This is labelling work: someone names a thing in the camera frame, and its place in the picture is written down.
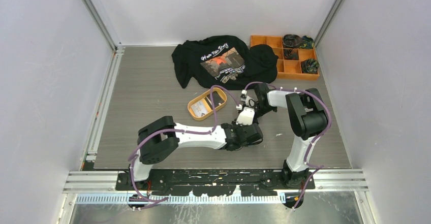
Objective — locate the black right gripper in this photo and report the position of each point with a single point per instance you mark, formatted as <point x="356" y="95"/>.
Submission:
<point x="255" y="121"/>

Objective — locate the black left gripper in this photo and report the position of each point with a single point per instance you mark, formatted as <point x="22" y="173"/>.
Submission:
<point x="235" y="125"/>

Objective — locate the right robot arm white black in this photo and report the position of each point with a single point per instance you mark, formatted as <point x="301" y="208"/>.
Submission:
<point x="309" y="119"/>

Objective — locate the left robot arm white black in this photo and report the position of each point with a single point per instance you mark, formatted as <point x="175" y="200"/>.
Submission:
<point x="162" y="137"/>

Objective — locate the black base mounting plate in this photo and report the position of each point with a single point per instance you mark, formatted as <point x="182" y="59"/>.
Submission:
<point x="212" y="182"/>

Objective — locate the orange wooden compartment tray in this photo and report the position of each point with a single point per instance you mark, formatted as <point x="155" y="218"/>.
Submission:
<point x="287" y="69"/>

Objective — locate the dark sock middle compartment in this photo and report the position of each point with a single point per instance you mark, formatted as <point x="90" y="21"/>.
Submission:
<point x="290" y="54"/>

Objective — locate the black printed t-shirt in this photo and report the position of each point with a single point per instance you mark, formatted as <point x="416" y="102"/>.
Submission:
<point x="226" y="61"/>

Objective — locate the green patterned sock lower right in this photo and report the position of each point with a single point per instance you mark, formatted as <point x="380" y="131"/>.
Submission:
<point x="310" y="66"/>

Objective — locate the dark rolled sock top left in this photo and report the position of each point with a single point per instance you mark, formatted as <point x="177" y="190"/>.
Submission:
<point x="292" y="41"/>

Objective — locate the green rolled sock top right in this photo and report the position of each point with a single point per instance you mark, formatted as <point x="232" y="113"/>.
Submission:
<point x="307" y="42"/>

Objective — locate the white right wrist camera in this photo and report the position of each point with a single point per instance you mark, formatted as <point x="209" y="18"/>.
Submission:
<point x="246" y="100"/>

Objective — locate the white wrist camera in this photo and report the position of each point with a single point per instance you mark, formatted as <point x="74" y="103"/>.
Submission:
<point x="246" y="100"/>
<point x="246" y="115"/>

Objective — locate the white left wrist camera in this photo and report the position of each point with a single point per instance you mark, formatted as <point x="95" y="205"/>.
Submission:
<point x="246" y="115"/>

